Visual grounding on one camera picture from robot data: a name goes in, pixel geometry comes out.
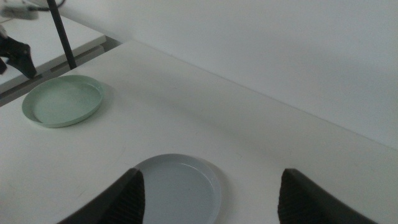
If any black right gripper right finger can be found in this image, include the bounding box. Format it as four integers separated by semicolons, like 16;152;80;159
277;169;379;224

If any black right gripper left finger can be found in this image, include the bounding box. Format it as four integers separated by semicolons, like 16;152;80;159
58;168;146;224

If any grey shallow bowl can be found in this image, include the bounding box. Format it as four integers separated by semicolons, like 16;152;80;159
133;153;222;224

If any pale green shallow bowl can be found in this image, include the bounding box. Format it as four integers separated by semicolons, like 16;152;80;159
21;74;105;129

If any grey blurred device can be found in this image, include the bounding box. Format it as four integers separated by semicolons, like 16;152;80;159
0;0;40;20

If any black stand pole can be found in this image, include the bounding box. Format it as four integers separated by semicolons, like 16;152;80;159
45;0;78;70

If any white side table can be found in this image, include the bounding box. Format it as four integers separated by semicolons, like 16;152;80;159
0;9;107;94

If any black cable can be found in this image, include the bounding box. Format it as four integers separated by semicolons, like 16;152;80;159
29;0;67;12

